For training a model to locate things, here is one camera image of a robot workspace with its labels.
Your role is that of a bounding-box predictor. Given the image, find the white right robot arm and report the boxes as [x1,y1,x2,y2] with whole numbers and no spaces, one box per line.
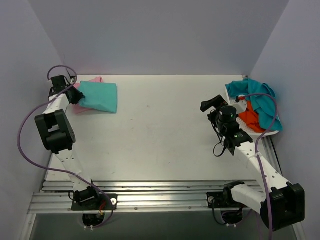
[200,95,305,232]

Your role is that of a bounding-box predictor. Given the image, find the orange t-shirt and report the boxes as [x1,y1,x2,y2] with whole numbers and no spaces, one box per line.
[238,101,265,133]

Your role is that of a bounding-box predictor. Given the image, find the white plastic tray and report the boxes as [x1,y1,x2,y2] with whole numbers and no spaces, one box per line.
[224,83,282,138]

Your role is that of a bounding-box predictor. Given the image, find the mint green t-shirt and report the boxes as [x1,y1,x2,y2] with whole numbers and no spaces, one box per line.
[78,81,118,114]

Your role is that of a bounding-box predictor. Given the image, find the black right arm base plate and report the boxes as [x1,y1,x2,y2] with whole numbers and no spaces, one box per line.
[206,191,247,209]

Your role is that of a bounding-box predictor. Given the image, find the teal blue t-shirt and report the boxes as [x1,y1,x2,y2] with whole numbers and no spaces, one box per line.
[225,78,276,130]

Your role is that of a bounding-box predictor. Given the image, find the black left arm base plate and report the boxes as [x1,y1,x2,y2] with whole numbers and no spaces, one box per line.
[71,193,118,211]

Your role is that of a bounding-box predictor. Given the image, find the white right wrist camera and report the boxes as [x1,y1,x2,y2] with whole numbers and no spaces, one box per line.
[233,95,248,115]

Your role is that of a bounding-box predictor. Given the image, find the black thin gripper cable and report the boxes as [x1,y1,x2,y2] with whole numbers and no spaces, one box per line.
[206,113,228,158]

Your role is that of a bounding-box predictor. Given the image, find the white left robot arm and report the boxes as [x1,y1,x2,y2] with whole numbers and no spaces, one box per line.
[35,75,101,210]

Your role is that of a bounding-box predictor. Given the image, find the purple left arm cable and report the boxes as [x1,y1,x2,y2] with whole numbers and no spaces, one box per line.
[16,65,115,229]

